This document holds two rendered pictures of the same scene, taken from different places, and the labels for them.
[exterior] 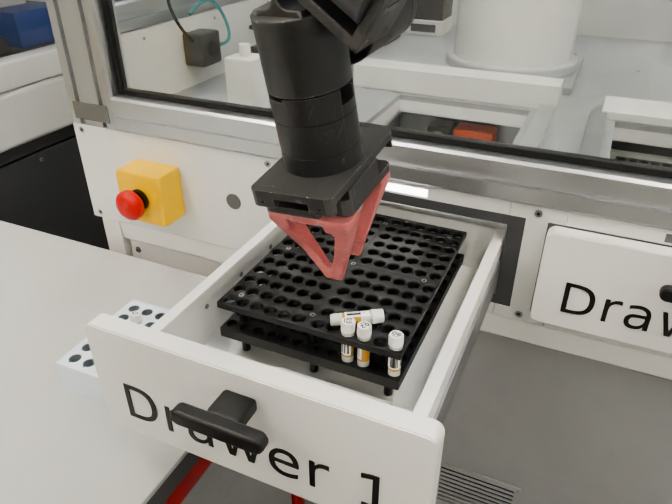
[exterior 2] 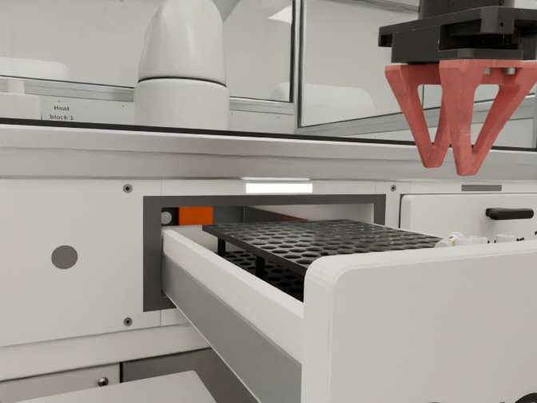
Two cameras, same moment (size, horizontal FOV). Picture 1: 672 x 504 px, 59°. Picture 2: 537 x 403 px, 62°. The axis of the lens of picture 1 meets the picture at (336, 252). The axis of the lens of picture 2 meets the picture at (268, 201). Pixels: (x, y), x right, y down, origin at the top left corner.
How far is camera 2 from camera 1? 0.51 m
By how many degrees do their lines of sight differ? 54
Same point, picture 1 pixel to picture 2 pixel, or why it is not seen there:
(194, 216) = not seen: outside the picture
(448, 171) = (325, 163)
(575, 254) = (429, 210)
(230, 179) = (61, 223)
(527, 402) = not seen: hidden behind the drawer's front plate
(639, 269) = (463, 211)
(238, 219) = (70, 284)
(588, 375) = not seen: hidden behind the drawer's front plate
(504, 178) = (367, 161)
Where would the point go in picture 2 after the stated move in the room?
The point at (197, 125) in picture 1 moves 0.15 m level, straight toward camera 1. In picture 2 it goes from (9, 145) to (149, 145)
